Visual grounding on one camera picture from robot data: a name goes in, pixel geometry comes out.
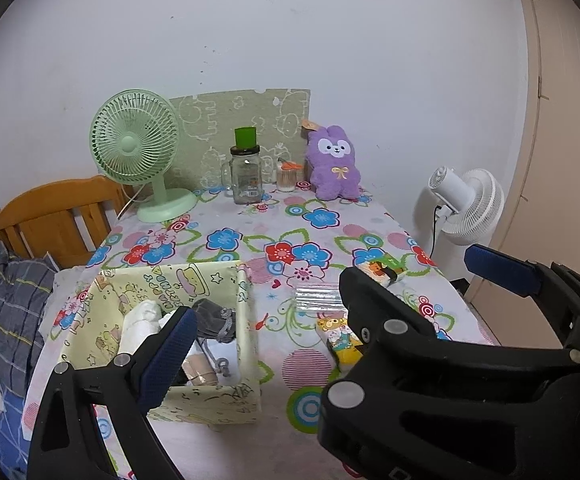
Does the clear plastic bag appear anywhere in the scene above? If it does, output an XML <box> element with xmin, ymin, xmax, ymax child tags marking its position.
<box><xmin>292</xmin><ymin>284</ymin><xmax>345</xmax><ymax>313</ymax></box>

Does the blue bed sheet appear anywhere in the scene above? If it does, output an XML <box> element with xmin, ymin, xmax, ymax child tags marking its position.
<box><xmin>0</xmin><ymin>380</ymin><xmax>36</xmax><ymax>480</ymax></box>

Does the purple plush bunny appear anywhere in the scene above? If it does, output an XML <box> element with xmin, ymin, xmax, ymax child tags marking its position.
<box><xmin>304</xmin><ymin>125</ymin><xmax>361</xmax><ymax>201</ymax></box>

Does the yellow printed storage box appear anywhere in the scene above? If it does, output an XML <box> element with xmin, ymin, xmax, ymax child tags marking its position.
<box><xmin>59</xmin><ymin>261</ymin><xmax>261</xmax><ymax>426</ymax></box>

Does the grey plaid cloth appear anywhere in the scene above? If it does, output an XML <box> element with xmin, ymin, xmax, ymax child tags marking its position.
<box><xmin>0</xmin><ymin>240</ymin><xmax>61</xmax><ymax>396</ymax></box>

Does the cartoon print tissue packet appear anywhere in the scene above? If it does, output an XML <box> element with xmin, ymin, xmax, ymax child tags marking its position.
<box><xmin>315</xmin><ymin>310</ymin><xmax>365</xmax><ymax>368</ymax></box>

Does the grey fabric pouch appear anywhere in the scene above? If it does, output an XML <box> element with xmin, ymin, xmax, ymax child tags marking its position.
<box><xmin>190</xmin><ymin>299</ymin><xmax>238</xmax><ymax>345</ymax></box>

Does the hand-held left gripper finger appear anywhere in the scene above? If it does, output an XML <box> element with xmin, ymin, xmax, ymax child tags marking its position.
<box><xmin>27</xmin><ymin>306</ymin><xmax>199</xmax><ymax>480</ymax></box>

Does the beige door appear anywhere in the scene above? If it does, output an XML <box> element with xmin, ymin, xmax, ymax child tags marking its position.
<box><xmin>462</xmin><ymin>0</ymin><xmax>580</xmax><ymax>348</ymax></box>

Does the small jar with orange lid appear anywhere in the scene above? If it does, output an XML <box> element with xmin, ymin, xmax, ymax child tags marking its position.
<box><xmin>276</xmin><ymin>159</ymin><xmax>301</xmax><ymax>193</ymax></box>

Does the glass jar with green lid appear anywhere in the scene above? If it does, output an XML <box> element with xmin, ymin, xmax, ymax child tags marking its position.
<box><xmin>225</xmin><ymin>127</ymin><xmax>263</xmax><ymax>205</ymax></box>

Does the green printed board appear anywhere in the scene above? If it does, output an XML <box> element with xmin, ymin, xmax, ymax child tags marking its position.
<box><xmin>169</xmin><ymin>89</ymin><xmax>311</xmax><ymax>191</ymax></box>

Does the white standing fan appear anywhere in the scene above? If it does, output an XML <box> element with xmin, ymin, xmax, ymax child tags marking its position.
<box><xmin>415</xmin><ymin>166</ymin><xmax>504</xmax><ymax>271</ymax></box>

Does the black fan cable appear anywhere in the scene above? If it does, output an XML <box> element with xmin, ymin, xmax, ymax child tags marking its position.
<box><xmin>429</xmin><ymin>205</ymin><xmax>445</xmax><ymax>256</ymax></box>

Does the sushi print tissue packet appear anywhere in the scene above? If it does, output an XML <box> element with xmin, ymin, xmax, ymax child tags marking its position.
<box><xmin>362</xmin><ymin>258</ymin><xmax>408</xmax><ymax>286</ymax></box>

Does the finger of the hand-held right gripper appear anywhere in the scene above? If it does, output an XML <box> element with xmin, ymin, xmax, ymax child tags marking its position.
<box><xmin>464</xmin><ymin>243</ymin><xmax>580</xmax><ymax>361</ymax></box>
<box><xmin>320</xmin><ymin>267</ymin><xmax>580</xmax><ymax>480</ymax></box>

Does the green desk fan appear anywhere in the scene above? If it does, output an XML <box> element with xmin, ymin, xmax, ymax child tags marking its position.
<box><xmin>89</xmin><ymin>90</ymin><xmax>198</xmax><ymax>223</ymax></box>

